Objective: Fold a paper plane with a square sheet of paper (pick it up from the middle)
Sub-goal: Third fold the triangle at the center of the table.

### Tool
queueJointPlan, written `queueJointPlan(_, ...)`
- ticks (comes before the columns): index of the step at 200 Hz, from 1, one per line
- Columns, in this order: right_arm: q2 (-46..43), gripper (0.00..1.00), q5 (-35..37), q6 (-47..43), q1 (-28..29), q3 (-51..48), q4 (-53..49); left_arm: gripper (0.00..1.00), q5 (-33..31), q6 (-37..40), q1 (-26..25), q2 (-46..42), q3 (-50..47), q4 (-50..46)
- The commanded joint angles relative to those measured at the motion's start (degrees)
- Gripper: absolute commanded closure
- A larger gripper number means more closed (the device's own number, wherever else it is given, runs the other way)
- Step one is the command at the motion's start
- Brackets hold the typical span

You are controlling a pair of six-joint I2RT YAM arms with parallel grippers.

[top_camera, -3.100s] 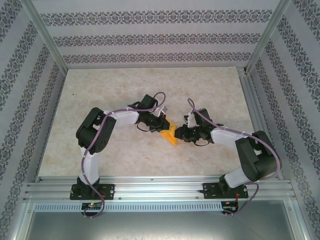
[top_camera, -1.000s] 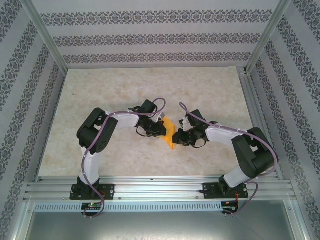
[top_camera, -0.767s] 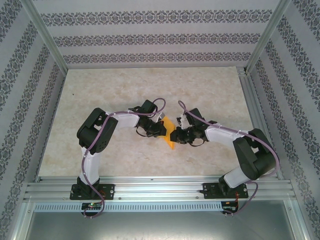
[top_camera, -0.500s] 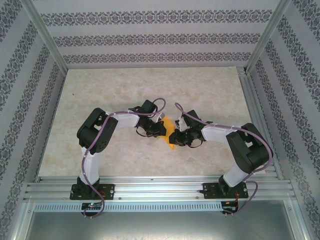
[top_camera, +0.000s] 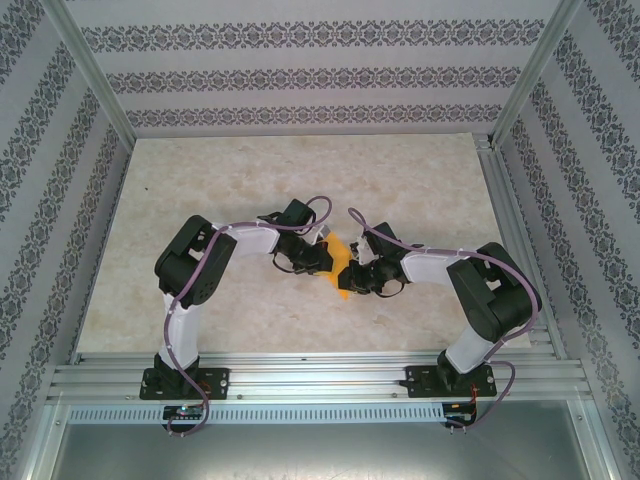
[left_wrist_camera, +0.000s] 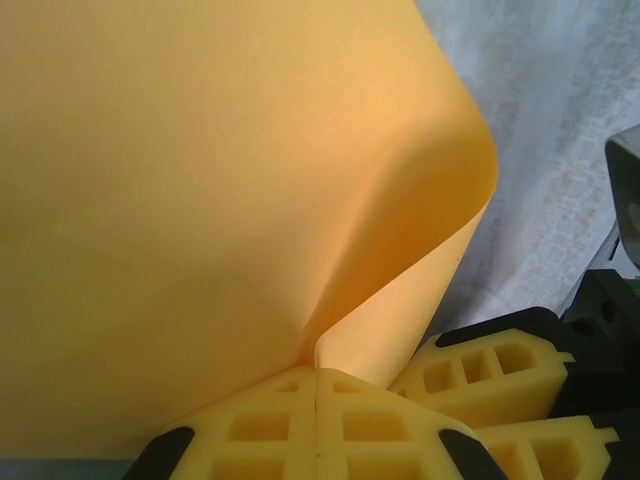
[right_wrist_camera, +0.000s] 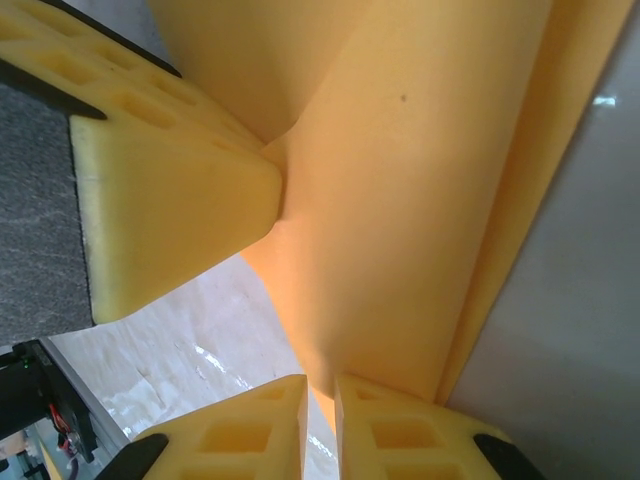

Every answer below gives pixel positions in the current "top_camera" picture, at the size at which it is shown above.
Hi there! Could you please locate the orange paper sheet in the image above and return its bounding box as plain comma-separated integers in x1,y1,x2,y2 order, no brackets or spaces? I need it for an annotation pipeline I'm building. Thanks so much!
318,234,355,304

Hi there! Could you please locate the grey sheet metal panel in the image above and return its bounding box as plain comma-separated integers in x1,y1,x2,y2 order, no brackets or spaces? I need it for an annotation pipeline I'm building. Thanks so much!
19,402,621,480

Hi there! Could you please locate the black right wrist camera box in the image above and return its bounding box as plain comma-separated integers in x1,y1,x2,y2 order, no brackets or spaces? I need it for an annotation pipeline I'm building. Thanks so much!
367,221,402,254

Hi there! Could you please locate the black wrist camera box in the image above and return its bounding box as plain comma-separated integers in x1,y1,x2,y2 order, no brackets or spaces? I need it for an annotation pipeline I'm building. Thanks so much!
367,221,402,254
277,198,317,229

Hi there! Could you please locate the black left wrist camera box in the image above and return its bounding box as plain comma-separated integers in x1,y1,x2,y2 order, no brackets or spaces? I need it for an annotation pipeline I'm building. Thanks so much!
277,198,317,229

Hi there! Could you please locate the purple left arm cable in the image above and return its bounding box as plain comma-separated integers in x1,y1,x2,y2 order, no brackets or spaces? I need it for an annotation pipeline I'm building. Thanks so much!
164,195,335,440

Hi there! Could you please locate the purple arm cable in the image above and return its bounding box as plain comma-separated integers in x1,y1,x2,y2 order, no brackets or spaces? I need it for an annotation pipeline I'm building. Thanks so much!
348,207,544,436
164,195,335,440

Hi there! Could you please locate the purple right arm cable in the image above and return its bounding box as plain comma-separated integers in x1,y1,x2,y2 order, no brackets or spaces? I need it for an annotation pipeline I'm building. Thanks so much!
348,207,544,436

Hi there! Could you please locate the long aluminium mounting rail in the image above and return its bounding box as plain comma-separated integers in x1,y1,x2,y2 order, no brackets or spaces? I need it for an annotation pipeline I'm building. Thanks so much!
47,351,594,401

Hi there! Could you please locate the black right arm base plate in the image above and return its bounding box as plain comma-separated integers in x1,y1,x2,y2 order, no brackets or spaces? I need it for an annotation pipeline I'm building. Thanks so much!
404,364,497,400

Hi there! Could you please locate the slotted grey cable duct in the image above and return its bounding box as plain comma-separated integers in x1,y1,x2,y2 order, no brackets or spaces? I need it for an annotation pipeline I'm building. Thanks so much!
67,403,449,423

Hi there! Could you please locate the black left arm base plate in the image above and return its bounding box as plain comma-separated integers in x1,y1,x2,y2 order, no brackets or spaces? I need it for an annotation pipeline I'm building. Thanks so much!
141,367,231,400

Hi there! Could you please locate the aluminium side rail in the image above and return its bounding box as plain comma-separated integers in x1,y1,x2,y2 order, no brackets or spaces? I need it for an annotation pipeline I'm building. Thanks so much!
474,133,569,359

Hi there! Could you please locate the aluminium frame post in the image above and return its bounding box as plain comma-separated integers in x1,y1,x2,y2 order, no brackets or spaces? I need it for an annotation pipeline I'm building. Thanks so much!
42,0,136,144
492,0,584,146

